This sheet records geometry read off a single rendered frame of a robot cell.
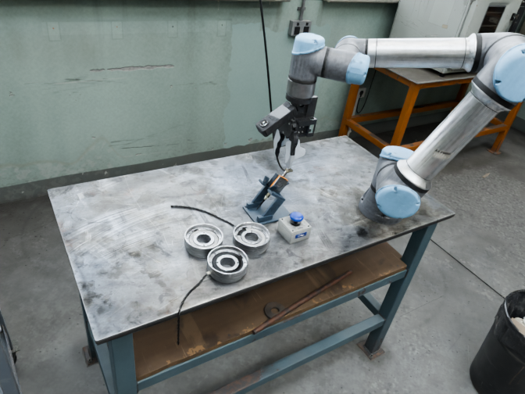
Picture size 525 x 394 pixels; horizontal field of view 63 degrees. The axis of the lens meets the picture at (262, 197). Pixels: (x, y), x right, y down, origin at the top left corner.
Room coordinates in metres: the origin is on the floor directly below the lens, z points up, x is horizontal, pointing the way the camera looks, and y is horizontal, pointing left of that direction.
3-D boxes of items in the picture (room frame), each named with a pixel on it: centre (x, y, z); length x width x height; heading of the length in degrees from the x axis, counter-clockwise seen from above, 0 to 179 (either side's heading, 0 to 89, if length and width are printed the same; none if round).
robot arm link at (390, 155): (1.18, -0.40, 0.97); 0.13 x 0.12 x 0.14; 172
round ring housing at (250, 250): (0.91, 0.01, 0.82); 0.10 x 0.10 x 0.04
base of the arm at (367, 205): (1.18, -0.40, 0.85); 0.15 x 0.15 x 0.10
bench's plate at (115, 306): (1.13, -0.01, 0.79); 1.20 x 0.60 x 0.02; 126
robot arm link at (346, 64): (1.10, -0.16, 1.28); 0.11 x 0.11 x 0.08; 82
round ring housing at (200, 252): (0.87, 0.14, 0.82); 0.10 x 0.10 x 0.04
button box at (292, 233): (0.99, -0.11, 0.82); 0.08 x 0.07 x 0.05; 126
